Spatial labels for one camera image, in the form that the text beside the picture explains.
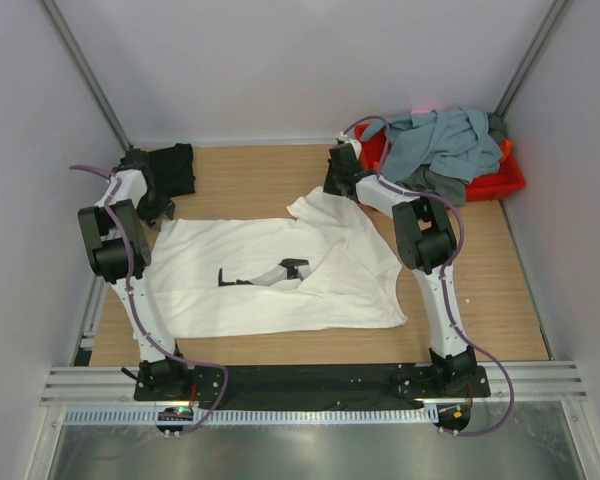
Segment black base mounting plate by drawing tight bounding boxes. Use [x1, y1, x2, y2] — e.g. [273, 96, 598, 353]
[121, 363, 491, 411]

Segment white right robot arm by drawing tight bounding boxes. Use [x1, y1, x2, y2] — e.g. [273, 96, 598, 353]
[324, 138, 480, 396]

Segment slotted grey cable duct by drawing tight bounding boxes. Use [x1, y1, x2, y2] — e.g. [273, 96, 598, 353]
[63, 405, 438, 427]

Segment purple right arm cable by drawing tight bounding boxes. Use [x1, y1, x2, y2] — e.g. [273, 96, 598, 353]
[337, 116, 516, 441]

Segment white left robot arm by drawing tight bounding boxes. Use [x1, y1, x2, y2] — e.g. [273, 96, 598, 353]
[72, 148, 192, 401]

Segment blue-grey t-shirt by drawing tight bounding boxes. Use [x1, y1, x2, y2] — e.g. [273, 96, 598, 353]
[360, 108, 502, 184]

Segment red plastic bin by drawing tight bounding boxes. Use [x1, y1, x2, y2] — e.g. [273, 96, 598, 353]
[353, 122, 526, 202]

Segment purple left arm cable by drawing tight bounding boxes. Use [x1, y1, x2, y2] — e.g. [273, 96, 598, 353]
[68, 164, 230, 436]

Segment dark grey t-shirt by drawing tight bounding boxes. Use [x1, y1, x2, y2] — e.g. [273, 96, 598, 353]
[401, 109, 507, 207]

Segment folded black t-shirt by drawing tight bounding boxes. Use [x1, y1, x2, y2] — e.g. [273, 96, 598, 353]
[149, 143, 196, 198]

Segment white t-shirt with print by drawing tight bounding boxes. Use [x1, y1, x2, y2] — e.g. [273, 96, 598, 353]
[147, 188, 407, 338]

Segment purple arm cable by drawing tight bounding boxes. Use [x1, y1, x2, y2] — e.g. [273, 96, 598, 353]
[68, 164, 230, 436]
[337, 116, 516, 441]

